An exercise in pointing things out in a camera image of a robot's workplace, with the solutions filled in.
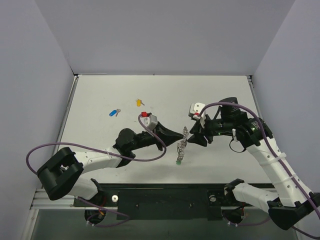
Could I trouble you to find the large metal keyring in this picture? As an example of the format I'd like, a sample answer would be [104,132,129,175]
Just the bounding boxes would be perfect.
[176,126,189,162]

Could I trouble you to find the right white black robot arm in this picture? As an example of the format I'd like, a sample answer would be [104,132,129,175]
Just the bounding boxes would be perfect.
[188,97,320,230]

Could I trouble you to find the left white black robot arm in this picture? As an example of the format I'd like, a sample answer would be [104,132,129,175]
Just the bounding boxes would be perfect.
[36,122,183,206]

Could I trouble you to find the yellow tag key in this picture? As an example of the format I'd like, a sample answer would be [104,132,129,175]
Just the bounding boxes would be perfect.
[136,99,145,107]

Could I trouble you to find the blue tag key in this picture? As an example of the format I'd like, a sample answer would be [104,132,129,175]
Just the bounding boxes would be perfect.
[109,108,121,117]

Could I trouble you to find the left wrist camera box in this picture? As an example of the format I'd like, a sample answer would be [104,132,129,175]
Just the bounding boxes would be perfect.
[138,111,158,131]

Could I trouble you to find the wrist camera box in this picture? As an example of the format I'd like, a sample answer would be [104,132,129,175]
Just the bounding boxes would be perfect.
[138,111,158,131]
[188,102,206,121]

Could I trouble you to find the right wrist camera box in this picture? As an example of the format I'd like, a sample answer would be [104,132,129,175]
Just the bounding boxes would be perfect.
[188,102,206,121]

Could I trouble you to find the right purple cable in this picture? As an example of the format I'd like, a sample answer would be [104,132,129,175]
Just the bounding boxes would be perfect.
[199,102,320,239]

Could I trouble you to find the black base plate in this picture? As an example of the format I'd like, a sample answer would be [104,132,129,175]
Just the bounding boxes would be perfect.
[74,183,247,221]

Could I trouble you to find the aluminium frame rail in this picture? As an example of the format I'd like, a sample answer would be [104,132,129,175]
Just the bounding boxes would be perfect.
[29,188,118,210]

